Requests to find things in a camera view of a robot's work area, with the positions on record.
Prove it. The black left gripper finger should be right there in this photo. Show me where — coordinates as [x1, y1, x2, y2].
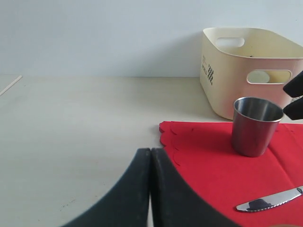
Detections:
[283, 71, 303, 97]
[283, 98, 303, 120]
[150, 148, 238, 227]
[64, 148, 151, 227]

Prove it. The stainless steel cup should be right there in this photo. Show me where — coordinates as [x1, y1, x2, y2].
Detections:
[232, 97, 284, 157]

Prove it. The silver butter knife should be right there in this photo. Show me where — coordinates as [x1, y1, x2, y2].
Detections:
[235, 186, 303, 212]

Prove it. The red scalloped cloth mat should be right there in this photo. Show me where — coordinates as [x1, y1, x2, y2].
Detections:
[159, 122, 303, 227]

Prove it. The cream plastic tub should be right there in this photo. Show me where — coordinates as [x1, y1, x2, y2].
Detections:
[200, 27, 303, 120]

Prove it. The white stick on table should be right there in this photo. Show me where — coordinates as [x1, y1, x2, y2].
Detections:
[0, 75, 22, 96]

